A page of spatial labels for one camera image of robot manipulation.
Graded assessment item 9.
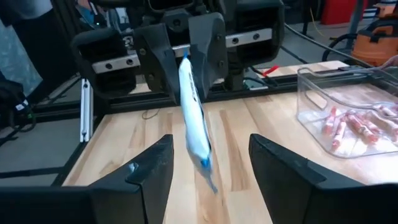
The grey thick floor cable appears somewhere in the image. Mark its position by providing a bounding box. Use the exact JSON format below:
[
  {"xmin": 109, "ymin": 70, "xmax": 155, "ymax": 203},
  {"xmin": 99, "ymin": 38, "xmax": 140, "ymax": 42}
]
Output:
[{"xmin": 284, "ymin": 23, "xmax": 374, "ymax": 68}]

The orange vacuum cleaner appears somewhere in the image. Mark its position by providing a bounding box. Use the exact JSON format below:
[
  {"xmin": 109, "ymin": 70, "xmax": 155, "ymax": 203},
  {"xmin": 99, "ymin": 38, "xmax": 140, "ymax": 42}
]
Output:
[{"xmin": 351, "ymin": 1, "xmax": 398, "ymax": 68}]

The pale blue plastic cover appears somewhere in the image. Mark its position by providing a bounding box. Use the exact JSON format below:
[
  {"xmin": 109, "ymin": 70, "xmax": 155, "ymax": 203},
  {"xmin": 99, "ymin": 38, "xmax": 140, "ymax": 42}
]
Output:
[{"xmin": 0, "ymin": 18, "xmax": 44, "ymax": 96}]

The person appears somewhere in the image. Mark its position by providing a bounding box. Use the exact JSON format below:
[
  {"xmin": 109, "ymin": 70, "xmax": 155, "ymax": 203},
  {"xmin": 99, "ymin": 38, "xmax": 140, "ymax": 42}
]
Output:
[
  {"xmin": 74, "ymin": 0, "xmax": 105, "ymax": 29},
  {"xmin": 0, "ymin": 0, "xmax": 78, "ymax": 103}
]

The silver angle bracket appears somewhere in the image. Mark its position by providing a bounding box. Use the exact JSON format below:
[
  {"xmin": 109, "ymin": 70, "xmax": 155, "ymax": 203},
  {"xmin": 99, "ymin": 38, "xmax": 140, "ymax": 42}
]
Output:
[{"xmin": 244, "ymin": 77, "xmax": 269, "ymax": 91}]

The red tag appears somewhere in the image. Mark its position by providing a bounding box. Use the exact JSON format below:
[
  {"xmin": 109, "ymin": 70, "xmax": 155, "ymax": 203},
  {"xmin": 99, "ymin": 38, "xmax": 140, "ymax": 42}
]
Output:
[{"xmin": 262, "ymin": 64, "xmax": 280, "ymax": 78}]

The black vacuum hose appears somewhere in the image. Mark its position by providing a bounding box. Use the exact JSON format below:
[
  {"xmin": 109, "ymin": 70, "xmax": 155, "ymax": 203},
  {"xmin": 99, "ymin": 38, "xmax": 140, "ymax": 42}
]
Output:
[{"xmin": 322, "ymin": 32, "xmax": 358, "ymax": 62}]

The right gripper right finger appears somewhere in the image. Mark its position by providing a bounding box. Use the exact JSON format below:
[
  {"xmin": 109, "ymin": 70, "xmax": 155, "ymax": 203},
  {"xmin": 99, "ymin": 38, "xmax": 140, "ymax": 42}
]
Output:
[{"xmin": 248, "ymin": 133, "xmax": 398, "ymax": 224}]

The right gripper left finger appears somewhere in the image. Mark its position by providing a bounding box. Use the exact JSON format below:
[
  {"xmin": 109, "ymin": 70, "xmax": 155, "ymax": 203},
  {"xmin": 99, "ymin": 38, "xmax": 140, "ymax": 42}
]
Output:
[{"xmin": 0, "ymin": 134, "xmax": 174, "ymax": 224}]

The white blue Hershey's bar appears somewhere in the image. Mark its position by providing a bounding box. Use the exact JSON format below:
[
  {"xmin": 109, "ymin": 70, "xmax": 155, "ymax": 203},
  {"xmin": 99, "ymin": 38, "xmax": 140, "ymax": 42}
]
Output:
[{"xmin": 178, "ymin": 51, "xmax": 219, "ymax": 195}]

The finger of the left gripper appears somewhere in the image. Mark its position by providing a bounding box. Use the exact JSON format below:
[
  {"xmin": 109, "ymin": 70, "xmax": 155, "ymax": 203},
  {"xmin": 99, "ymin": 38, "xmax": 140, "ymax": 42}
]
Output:
[
  {"xmin": 188, "ymin": 12, "xmax": 229, "ymax": 100},
  {"xmin": 133, "ymin": 23, "xmax": 182, "ymax": 105}
]

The red cabinet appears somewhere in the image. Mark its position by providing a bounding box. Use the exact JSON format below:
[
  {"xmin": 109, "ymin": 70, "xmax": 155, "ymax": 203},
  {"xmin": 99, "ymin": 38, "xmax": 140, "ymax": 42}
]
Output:
[{"xmin": 321, "ymin": 0, "xmax": 368, "ymax": 26}]

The white aluminium extrusion post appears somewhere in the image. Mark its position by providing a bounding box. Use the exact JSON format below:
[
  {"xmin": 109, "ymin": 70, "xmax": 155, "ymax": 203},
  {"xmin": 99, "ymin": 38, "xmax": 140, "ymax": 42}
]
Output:
[{"xmin": 80, "ymin": 78, "xmax": 95, "ymax": 143}]

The clear plastic bin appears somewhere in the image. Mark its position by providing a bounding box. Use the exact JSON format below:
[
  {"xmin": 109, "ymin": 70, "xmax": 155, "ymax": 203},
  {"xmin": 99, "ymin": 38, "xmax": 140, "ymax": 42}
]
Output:
[{"xmin": 297, "ymin": 66, "xmax": 398, "ymax": 159}]

